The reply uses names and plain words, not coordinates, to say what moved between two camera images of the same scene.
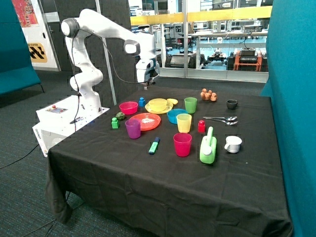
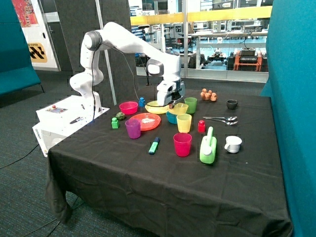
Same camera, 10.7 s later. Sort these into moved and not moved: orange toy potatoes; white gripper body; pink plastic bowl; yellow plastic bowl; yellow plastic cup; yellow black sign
Moved: white gripper body; yellow plastic bowl
Not moved: yellow plastic cup; pink plastic bowl; orange toy potatoes; yellow black sign
